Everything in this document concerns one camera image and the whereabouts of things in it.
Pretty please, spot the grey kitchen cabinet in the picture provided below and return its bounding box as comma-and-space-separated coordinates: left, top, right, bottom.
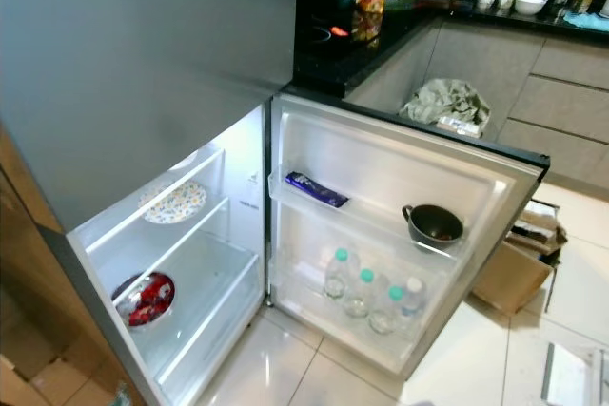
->
345, 16, 609, 193

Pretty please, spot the green capped water bottle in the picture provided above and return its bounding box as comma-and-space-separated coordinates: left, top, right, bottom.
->
322, 247, 355, 300
344, 268, 382, 319
368, 284, 408, 336

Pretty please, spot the metal bowl of red packets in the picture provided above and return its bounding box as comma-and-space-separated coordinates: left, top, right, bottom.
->
111, 271, 177, 328

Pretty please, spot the brown cardboard box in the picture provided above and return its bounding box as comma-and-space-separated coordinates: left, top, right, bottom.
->
471, 199, 570, 317

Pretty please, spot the black kitchen counter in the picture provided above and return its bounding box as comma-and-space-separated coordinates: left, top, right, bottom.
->
290, 0, 609, 98

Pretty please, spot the grey green cloth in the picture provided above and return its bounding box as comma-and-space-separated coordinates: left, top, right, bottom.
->
400, 78, 492, 136

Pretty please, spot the grey fridge cabinet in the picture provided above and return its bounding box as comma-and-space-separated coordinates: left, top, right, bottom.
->
0, 106, 272, 406

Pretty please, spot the white capped water bottle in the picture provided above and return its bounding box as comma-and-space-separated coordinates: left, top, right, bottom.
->
395, 277, 427, 326

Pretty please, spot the white bowl with orange food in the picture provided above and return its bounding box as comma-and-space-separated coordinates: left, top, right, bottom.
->
169, 147, 203, 172

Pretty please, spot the purple chocolate bar pack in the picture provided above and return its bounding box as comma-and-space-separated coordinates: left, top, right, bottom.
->
284, 171, 350, 209

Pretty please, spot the teal cloth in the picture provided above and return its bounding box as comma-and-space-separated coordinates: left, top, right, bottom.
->
563, 10, 609, 32

